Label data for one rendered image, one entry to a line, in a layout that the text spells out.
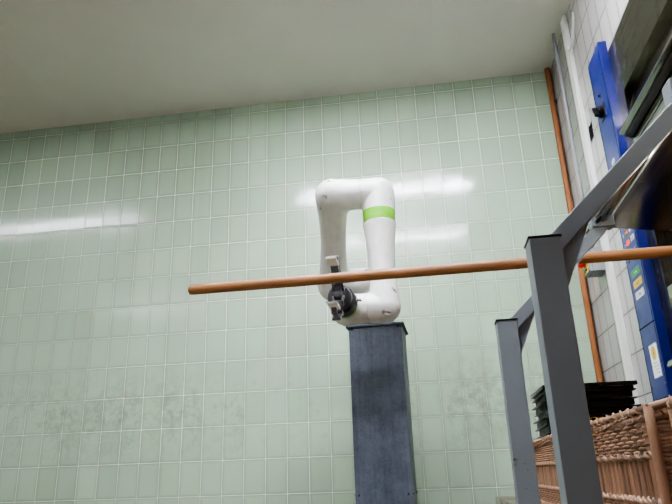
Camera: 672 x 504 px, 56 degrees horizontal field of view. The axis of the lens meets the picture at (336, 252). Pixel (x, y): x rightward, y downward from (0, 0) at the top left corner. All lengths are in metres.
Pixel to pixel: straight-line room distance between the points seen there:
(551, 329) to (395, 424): 1.55
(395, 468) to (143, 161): 2.17
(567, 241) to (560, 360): 0.16
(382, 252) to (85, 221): 1.94
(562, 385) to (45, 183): 3.37
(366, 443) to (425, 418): 0.62
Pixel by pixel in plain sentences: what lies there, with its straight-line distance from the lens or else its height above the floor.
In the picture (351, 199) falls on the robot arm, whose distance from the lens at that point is 2.26.
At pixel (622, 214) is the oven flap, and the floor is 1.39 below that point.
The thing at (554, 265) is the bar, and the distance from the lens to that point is 0.86.
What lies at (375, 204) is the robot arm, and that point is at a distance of 2.23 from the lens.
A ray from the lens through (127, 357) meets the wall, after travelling 3.30.
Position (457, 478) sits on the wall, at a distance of 2.90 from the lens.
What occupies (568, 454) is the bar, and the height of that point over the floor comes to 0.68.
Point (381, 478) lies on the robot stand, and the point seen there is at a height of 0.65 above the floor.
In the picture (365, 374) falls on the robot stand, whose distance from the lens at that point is 2.36.
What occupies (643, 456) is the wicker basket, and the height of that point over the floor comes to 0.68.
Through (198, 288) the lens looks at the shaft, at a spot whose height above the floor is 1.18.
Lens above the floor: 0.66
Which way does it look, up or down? 20 degrees up
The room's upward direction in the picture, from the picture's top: 2 degrees counter-clockwise
